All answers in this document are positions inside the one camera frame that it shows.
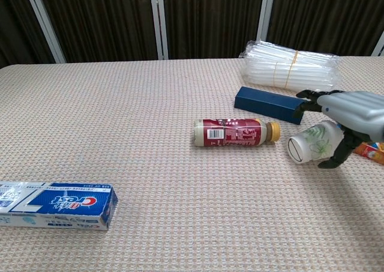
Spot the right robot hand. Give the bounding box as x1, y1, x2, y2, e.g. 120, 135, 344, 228
292, 89, 384, 169

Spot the dark blue rectangular box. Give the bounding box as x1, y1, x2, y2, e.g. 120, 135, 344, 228
233, 86, 304, 125

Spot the dark brown curtain panel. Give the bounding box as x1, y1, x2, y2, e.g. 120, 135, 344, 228
266, 0, 384, 56
35, 0, 160, 63
0, 0, 56, 68
161, 0, 266, 59

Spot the orange yellow snack box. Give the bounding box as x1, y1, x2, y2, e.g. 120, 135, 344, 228
353, 142, 384, 165

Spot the red label coffee bottle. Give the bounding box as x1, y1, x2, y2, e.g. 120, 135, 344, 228
193, 118, 281, 148

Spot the beige woven tablecloth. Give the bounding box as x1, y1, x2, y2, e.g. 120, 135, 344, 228
0, 55, 384, 272

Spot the long yellow rubber band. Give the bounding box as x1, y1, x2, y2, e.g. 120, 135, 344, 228
284, 50, 299, 89

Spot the clear plastic bag bundle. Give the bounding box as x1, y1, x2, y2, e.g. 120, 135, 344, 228
242, 40, 343, 98

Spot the white partition post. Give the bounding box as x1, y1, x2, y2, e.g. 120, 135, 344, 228
256, 0, 277, 43
149, 0, 169, 60
23, 0, 67, 64
371, 39, 384, 57

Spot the white paper cup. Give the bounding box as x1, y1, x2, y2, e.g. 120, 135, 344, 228
287, 120, 344, 166

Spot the blue white toothpaste box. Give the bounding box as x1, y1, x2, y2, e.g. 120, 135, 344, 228
0, 181, 119, 231

